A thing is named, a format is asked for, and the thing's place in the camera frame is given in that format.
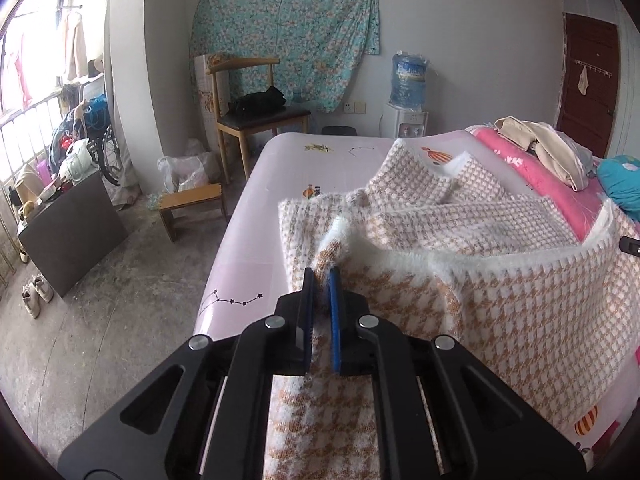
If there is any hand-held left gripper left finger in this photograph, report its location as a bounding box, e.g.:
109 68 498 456
59 267 317 480

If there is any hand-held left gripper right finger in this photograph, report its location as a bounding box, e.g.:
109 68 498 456
327 266 586 480

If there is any brown white houndstooth blanket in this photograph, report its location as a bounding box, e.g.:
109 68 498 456
262 137 640 480

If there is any teal pillow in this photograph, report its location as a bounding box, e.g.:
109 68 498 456
596 155 640 224

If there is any pink fleece blanket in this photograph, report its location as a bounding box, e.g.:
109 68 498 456
465 125 617 244

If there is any white garment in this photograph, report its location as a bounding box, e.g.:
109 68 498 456
560 132 599 181

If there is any beige folded garment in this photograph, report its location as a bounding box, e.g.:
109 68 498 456
494 116 598 192

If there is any bed with pink printed sheet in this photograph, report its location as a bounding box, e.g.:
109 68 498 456
192 130 640 480

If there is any dark brown door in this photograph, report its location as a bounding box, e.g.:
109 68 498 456
556 12 621 159

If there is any small wooden stool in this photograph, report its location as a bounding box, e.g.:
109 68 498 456
159 182 229 244

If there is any metal hook rack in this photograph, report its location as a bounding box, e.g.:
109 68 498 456
574 59 614 77

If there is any white plastic bag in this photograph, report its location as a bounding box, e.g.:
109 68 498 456
157 152 221 194

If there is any wooden chair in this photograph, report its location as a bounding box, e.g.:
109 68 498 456
207 56 312 185

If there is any white water dispenser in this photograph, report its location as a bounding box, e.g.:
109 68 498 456
384 102 430 140

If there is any black bag on chair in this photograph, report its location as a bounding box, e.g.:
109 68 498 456
227 85 289 117

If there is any blue water bottle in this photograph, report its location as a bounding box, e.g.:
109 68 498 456
389 51 431 111

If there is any white floral board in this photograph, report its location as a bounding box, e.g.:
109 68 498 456
194 54 232 134

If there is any dark brown board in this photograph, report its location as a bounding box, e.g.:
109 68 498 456
17 167 129 299

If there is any wheelchair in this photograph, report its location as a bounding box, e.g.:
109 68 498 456
52 92 126 189

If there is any white shoe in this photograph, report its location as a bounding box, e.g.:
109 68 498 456
21 282 42 320
32 275 55 304

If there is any metal window railing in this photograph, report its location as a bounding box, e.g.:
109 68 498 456
0 87 67 301

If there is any beige hanging jacket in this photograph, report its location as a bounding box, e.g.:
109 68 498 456
62 7 90 81

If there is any red hanging garment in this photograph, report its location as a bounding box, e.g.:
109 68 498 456
12 35 34 111

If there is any teal floral wall cloth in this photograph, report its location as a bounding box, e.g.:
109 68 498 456
189 0 381 114

